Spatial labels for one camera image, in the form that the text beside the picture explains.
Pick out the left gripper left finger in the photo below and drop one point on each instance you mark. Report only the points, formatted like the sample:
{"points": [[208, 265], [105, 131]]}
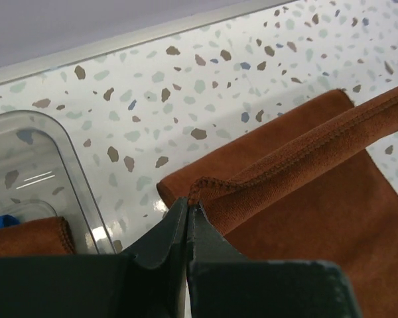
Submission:
{"points": [[147, 279]]}

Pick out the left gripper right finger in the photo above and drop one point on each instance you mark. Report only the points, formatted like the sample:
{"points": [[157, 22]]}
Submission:
{"points": [[223, 282]]}

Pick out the brown towel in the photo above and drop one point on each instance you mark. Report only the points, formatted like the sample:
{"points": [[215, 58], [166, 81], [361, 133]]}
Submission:
{"points": [[49, 236], [303, 187]]}

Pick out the blue towel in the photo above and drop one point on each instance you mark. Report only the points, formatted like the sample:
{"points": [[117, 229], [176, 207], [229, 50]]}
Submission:
{"points": [[8, 221]]}

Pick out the clear plastic storage bin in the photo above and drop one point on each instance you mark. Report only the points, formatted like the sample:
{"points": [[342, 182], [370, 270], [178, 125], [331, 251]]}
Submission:
{"points": [[41, 177]]}

